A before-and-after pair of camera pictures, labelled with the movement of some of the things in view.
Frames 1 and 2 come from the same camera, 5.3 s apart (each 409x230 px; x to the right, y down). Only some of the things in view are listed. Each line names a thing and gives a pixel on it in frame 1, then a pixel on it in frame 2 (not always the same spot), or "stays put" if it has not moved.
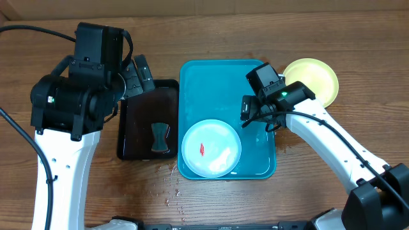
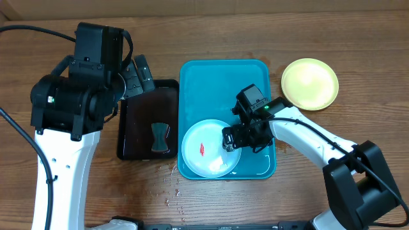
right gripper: x=252 y=108 -> x=240 y=133
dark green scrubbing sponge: x=160 y=130 stays put
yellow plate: x=316 y=76 stays put
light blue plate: x=211 y=148 stays put
